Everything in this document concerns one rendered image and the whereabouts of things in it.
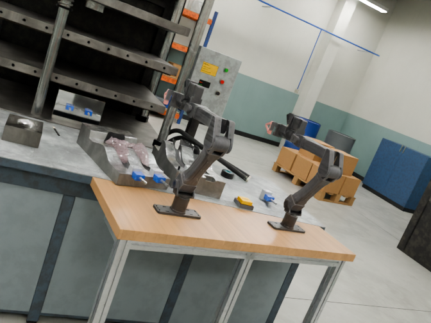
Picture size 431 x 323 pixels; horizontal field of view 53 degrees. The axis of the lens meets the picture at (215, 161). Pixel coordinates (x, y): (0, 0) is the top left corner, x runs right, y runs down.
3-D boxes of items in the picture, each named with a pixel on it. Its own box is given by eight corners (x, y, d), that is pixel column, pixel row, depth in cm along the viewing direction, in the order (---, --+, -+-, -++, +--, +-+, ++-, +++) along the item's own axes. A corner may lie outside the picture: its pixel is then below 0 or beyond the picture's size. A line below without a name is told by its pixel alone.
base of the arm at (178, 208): (158, 188, 173) (164, 195, 168) (200, 195, 184) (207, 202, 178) (152, 206, 175) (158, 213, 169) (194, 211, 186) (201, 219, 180)
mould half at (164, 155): (219, 198, 214) (229, 174, 211) (170, 188, 204) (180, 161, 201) (192, 165, 259) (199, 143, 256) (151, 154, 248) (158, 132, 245)
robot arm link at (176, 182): (174, 177, 175) (179, 182, 171) (192, 180, 180) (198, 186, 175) (169, 191, 177) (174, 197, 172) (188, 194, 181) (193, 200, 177)
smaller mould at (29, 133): (38, 148, 191) (42, 133, 189) (0, 140, 185) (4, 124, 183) (40, 135, 209) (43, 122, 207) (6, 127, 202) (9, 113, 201)
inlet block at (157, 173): (170, 191, 190) (174, 181, 188) (160, 191, 186) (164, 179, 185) (156, 179, 199) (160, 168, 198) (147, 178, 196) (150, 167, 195)
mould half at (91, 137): (167, 190, 199) (174, 168, 197) (115, 184, 182) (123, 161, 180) (122, 149, 236) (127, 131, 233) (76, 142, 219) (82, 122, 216)
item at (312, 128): (310, 165, 934) (326, 127, 914) (288, 159, 908) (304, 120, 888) (296, 156, 985) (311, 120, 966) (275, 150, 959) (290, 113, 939)
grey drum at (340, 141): (340, 177, 919) (358, 140, 899) (335, 181, 866) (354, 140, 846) (315, 166, 941) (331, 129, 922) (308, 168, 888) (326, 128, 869)
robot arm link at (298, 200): (281, 201, 210) (327, 160, 191) (292, 203, 214) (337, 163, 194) (286, 212, 206) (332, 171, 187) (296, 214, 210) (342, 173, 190)
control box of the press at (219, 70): (172, 256, 316) (244, 61, 284) (132, 250, 304) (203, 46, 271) (165, 241, 335) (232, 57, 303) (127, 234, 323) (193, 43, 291)
